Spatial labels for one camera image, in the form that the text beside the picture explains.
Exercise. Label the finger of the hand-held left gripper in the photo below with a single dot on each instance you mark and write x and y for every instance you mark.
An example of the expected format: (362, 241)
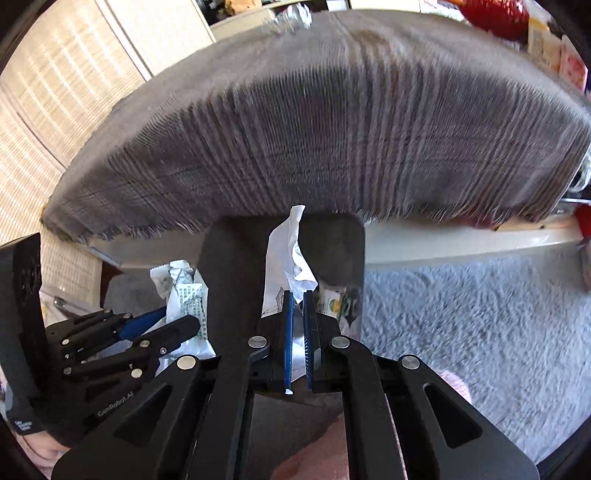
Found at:
(138, 323)
(180, 330)

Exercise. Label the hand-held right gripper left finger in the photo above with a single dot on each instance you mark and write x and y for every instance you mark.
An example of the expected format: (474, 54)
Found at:
(288, 341)

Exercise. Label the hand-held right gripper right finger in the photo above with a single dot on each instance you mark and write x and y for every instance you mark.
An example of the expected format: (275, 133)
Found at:
(308, 341)

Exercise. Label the white printed wrapper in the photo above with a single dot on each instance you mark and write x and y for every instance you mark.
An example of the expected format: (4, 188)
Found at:
(184, 295)

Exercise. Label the grey trash bin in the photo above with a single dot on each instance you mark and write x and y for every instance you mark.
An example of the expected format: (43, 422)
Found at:
(231, 277)

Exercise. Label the white paper wrapper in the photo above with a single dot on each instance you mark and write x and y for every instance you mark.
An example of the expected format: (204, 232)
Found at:
(281, 258)

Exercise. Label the green orange printed packet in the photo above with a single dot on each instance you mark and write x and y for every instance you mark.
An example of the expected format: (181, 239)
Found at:
(337, 307)

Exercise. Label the fluffy pale blue rug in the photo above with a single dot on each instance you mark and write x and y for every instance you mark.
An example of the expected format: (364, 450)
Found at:
(461, 323)

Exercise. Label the grey plaid cloth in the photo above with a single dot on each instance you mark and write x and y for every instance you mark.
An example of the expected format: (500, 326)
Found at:
(323, 138)

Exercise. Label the cream woven blind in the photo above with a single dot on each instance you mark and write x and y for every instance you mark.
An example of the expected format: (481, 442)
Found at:
(55, 92)

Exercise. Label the white door panel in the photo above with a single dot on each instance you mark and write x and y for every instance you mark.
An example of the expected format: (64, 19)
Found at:
(161, 32)

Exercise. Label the red box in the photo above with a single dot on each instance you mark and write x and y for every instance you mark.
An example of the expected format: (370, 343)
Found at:
(583, 221)

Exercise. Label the clear plastic wrapper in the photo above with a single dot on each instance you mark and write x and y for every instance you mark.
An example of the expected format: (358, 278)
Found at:
(293, 18)

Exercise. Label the red basket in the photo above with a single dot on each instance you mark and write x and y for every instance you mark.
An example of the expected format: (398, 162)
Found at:
(494, 16)

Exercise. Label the cream bottle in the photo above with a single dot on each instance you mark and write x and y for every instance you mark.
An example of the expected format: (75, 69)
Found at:
(542, 44)

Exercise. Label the white jar red label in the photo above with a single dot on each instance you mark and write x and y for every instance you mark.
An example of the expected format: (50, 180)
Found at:
(573, 64)

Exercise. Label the white table frame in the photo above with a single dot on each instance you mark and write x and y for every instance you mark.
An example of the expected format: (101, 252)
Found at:
(438, 247)

